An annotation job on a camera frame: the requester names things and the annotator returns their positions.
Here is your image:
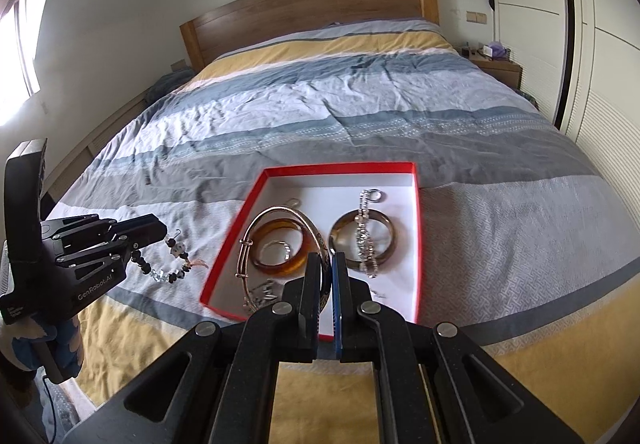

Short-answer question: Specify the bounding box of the dark brown bangle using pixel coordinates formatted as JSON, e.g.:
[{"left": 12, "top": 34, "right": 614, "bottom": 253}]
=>
[{"left": 330, "top": 210, "right": 396, "bottom": 272}]

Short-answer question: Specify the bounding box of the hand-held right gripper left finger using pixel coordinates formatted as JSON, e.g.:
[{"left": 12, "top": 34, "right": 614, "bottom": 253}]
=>
[{"left": 62, "top": 251, "right": 323, "bottom": 444}]

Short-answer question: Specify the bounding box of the black cable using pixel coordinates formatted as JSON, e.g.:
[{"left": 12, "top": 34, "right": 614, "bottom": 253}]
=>
[{"left": 42, "top": 374, "right": 63, "bottom": 444}]

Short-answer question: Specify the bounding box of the wooden bed headboard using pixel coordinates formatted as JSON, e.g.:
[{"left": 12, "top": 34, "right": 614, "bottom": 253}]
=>
[{"left": 180, "top": 0, "right": 440, "bottom": 72}]

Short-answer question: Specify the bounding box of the dark cloth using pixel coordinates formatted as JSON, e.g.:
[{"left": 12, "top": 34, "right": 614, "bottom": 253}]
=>
[{"left": 145, "top": 68, "right": 196, "bottom": 104}]

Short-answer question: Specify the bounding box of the twisted silver bracelet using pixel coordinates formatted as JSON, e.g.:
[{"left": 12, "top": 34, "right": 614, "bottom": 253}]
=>
[{"left": 261, "top": 239, "right": 296, "bottom": 265}]

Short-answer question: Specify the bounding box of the beaded bracelet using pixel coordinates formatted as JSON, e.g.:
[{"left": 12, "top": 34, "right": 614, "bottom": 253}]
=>
[{"left": 131, "top": 231, "right": 208, "bottom": 285}]

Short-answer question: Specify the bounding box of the striped bed with wooden headboard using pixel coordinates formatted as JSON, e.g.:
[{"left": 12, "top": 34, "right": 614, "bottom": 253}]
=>
[{"left": 42, "top": 18, "right": 640, "bottom": 444}]

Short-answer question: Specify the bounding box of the red cardboard box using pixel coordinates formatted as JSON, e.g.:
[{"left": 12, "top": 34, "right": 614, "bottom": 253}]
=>
[{"left": 199, "top": 162, "right": 423, "bottom": 344}]

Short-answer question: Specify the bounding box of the silver chain bracelet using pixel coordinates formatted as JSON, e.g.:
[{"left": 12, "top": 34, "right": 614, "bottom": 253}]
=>
[{"left": 354, "top": 189, "right": 381, "bottom": 279}]

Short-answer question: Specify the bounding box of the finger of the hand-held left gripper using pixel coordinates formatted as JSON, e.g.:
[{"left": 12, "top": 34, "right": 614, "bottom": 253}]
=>
[
  {"left": 52, "top": 236, "right": 151, "bottom": 282},
  {"left": 42, "top": 213, "right": 168, "bottom": 245}
]

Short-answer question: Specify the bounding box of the amber bangle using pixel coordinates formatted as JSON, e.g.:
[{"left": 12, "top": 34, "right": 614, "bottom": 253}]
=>
[{"left": 248, "top": 219, "right": 321, "bottom": 279}]

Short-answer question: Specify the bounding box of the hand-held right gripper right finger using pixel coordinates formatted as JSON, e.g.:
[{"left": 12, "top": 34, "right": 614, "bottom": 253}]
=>
[{"left": 330, "top": 251, "right": 586, "bottom": 444}]

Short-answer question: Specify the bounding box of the engraved silver bangle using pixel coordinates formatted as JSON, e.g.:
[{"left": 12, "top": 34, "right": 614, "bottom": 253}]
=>
[{"left": 237, "top": 205, "right": 335, "bottom": 315}]

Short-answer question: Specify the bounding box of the window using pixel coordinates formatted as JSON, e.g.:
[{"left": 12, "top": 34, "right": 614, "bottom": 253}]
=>
[{"left": 0, "top": 0, "right": 43, "bottom": 125}]

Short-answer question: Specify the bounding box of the small silver charm watch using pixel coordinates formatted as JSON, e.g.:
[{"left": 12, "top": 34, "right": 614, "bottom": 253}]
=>
[{"left": 242, "top": 278, "right": 281, "bottom": 317}]

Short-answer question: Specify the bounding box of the wooden nightstand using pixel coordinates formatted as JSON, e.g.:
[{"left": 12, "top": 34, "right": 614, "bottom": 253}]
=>
[{"left": 460, "top": 56, "right": 523, "bottom": 87}]

